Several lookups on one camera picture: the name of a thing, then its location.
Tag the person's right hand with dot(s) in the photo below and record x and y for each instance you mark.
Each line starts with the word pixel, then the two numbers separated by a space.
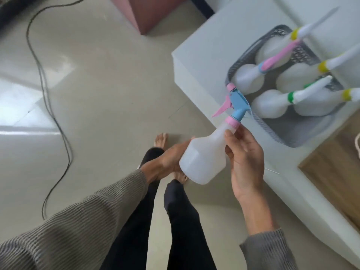
pixel 247 165

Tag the thin clear straw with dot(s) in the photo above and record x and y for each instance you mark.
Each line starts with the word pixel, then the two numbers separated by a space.
pixel 272 171

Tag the person's left forearm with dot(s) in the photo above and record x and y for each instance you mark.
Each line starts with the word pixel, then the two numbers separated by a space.
pixel 84 222

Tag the person's right thumb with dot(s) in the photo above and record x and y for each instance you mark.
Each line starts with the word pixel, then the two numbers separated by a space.
pixel 229 143

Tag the white bottle pink nozzle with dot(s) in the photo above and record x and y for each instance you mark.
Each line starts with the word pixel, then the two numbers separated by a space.
pixel 247 78

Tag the white table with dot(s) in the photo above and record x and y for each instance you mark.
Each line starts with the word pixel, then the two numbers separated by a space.
pixel 213 47

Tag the person's right forearm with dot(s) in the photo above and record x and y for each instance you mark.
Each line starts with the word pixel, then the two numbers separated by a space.
pixel 261 230

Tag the pink box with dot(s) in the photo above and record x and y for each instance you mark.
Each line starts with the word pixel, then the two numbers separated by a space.
pixel 152 14

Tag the person's leg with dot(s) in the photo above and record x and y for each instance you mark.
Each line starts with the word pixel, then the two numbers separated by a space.
pixel 135 230
pixel 185 227

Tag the person's left thumb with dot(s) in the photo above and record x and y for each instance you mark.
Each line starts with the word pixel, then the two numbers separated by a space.
pixel 184 143

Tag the grey plastic basket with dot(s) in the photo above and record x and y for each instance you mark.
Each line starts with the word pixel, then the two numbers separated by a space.
pixel 278 129

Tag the white bottle yellow collar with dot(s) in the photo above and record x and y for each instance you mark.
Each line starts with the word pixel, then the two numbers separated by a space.
pixel 298 78
pixel 272 51
pixel 317 105

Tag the wooden board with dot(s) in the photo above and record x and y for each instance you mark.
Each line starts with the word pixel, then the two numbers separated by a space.
pixel 334 165

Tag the person's left leg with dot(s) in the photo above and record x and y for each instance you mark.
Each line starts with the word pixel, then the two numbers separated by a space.
pixel 135 230

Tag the white bottle green collar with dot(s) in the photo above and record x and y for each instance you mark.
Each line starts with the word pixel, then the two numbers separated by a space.
pixel 268 105

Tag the white spray bottle blue trigger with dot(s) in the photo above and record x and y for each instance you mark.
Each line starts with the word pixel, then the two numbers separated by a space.
pixel 204 157

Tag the person's right leg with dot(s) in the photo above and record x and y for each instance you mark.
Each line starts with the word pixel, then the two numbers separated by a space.
pixel 185 227

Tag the dark blue furniture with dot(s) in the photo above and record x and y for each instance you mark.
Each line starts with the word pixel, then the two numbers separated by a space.
pixel 202 5

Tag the person's left hand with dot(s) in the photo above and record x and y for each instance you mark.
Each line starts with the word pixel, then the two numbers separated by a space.
pixel 164 164

